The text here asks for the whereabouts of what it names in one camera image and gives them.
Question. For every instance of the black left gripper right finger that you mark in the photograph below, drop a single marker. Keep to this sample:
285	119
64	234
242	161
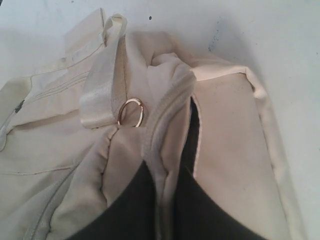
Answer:
197	217

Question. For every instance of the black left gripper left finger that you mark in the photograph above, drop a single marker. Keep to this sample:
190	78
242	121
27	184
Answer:
130	217

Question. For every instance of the cream duffel bag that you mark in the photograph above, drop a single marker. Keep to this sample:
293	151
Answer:
73	135

